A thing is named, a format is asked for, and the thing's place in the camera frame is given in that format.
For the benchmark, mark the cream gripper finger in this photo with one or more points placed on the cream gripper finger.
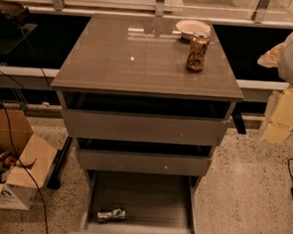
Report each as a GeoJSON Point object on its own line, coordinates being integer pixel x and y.
{"type": "Point", "coordinates": [278, 122]}
{"type": "Point", "coordinates": [271, 57]}

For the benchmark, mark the silver redbull can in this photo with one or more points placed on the silver redbull can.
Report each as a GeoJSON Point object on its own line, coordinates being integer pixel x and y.
{"type": "Point", "coordinates": [116, 214]}

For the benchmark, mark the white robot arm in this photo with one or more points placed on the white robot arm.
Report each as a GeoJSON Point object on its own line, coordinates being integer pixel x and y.
{"type": "Point", "coordinates": [285, 64]}

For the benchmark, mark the gold soda can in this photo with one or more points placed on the gold soda can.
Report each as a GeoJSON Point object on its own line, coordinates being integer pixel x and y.
{"type": "Point", "coordinates": [199, 43]}

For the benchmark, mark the grey drawer cabinet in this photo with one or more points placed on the grey drawer cabinet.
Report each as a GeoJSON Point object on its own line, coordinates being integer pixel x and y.
{"type": "Point", "coordinates": [137, 66]}

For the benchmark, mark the grey open bottom drawer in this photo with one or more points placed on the grey open bottom drawer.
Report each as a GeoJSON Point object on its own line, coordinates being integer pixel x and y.
{"type": "Point", "coordinates": [154, 204]}

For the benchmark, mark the grey top drawer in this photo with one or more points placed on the grey top drawer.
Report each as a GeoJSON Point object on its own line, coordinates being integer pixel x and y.
{"type": "Point", "coordinates": [92, 125]}

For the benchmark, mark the grey middle drawer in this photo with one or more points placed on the grey middle drawer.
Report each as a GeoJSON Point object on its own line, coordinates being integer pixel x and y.
{"type": "Point", "coordinates": [142, 163]}

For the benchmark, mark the white bowl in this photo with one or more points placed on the white bowl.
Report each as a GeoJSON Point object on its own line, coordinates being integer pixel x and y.
{"type": "Point", "coordinates": [189, 27]}

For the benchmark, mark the open cardboard box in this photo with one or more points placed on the open cardboard box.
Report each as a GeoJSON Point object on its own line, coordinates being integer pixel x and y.
{"type": "Point", "coordinates": [35, 156]}

